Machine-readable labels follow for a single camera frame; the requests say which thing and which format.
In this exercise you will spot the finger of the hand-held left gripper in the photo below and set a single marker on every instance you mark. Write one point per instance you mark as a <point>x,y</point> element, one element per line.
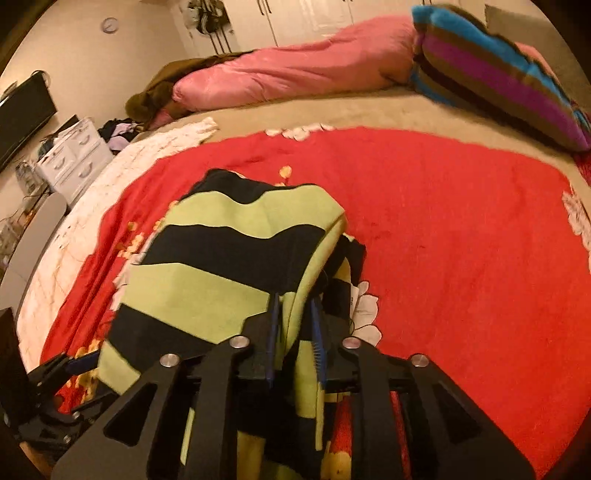
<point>78,365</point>
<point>92,404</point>

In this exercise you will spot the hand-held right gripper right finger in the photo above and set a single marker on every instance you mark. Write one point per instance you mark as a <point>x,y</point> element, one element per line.
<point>318,344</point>

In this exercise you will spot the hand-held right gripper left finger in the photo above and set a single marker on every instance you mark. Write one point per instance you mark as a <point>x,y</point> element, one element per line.
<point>273,337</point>

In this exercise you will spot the green black striped sweater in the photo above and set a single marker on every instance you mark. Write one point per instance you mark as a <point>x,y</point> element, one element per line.
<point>207,286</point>

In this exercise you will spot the pile of dark clothes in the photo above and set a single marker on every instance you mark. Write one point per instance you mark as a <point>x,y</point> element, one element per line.
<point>120,134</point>

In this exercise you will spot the red floral blanket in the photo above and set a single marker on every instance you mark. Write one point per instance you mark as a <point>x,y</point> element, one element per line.
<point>461,230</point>

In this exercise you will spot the white drawer unit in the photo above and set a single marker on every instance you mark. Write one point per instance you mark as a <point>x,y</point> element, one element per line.
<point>74,157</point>

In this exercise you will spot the black television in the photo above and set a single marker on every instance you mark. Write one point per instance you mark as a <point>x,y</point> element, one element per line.
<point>23,115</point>

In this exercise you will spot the brown blanket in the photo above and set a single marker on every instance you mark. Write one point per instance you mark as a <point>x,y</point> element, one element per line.
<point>152,99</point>

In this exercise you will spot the pink pillow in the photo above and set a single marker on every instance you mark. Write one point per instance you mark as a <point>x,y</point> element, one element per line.
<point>300,69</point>

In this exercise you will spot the colourful striped pillow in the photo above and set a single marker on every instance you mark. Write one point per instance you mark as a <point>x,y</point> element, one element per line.
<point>485,78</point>

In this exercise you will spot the white wardrobe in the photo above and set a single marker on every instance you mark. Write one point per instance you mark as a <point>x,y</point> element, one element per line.
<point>314,18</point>

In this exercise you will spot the dark hanging bag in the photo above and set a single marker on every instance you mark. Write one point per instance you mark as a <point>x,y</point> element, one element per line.
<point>207,16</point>

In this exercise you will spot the round wall clock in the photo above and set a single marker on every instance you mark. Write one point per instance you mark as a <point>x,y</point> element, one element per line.
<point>110,25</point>

